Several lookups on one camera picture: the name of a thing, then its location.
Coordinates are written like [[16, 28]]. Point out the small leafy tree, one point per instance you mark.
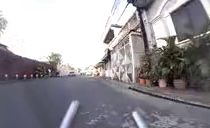
[[54, 58]]

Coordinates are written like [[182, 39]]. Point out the group of potted plants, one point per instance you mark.
[[169, 60]]

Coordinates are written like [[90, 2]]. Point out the robot's own part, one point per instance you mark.
[[139, 120], [69, 113]]

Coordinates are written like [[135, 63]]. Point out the white building with latticed gate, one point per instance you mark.
[[136, 50]]

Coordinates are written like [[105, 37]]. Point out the row of white bollards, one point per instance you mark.
[[16, 76]]

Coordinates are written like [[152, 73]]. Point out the grey asphalt road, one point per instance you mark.
[[43, 100]]

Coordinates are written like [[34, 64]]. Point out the long red wall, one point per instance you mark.
[[13, 63]]

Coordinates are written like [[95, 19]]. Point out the dark kerb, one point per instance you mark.
[[166, 97]]

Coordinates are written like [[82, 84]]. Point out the white vehicle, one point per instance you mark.
[[72, 73]]

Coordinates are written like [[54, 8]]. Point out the white building with dark window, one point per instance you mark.
[[159, 23]]

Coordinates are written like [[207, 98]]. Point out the grey pavement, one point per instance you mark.
[[193, 95]]

